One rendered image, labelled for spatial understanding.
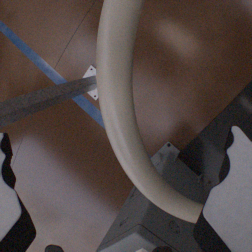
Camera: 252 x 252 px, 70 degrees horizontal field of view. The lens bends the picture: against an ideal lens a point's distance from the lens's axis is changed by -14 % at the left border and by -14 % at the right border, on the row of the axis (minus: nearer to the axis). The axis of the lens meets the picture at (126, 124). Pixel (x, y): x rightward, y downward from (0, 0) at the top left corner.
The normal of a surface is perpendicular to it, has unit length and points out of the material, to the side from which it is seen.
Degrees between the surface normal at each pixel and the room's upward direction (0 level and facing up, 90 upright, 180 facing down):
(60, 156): 0
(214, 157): 0
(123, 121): 40
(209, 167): 0
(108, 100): 11
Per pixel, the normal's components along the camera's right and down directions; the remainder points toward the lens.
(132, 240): -0.33, 0.32
